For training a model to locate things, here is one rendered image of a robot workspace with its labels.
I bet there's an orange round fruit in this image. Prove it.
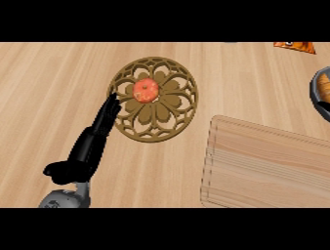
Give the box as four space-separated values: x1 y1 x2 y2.
133 77 162 104

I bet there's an orange patterned wedge object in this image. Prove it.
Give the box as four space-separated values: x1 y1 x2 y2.
273 41 318 56

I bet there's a round brown openwork trivet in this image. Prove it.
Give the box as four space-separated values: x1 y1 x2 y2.
106 56 201 144

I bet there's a dark grey pan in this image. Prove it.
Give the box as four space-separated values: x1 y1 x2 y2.
308 64 330 133

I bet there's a pale wooden cutting board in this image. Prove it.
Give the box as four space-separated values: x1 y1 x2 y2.
199 114 330 209

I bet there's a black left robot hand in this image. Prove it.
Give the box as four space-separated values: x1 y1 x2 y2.
41 92 124 186

